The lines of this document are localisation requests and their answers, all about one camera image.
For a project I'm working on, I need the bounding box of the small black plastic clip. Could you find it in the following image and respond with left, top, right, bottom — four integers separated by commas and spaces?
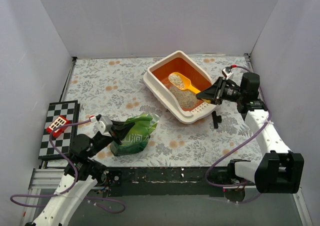
211, 110, 222, 129

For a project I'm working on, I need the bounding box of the floral patterned table mat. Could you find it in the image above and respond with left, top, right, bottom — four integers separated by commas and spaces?
66, 57, 262, 167

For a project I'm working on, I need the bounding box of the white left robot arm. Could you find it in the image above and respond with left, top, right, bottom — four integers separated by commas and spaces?
28, 115, 135, 226

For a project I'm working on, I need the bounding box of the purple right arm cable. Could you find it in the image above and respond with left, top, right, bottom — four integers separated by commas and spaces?
204, 64, 273, 204

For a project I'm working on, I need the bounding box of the green cat litter bag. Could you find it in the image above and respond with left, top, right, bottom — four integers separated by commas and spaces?
110, 113, 160, 157

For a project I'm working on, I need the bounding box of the black white checkerboard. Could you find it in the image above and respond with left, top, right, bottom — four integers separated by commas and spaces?
38, 100, 80, 161

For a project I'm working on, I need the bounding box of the grey cat litter pile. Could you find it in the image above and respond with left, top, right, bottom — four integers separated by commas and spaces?
168, 73, 201, 110

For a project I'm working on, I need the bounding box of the white and orange litter box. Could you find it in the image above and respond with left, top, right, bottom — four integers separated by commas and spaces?
143, 50, 217, 124

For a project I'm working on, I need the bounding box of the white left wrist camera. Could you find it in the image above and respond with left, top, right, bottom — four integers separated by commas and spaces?
95, 114, 113, 137

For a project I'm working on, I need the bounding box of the red white toy block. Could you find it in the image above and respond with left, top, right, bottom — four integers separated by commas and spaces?
46, 115, 71, 139

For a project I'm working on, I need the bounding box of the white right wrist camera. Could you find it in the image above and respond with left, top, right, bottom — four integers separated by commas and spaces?
222, 66, 233, 80

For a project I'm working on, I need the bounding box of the yellow plastic litter scoop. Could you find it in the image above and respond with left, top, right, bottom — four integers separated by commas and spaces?
168, 71, 212, 104

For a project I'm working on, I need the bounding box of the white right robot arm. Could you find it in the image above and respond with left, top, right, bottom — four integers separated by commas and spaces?
196, 72, 304, 194

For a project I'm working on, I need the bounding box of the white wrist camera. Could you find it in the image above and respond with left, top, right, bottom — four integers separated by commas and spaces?
95, 114, 113, 137
222, 66, 233, 80

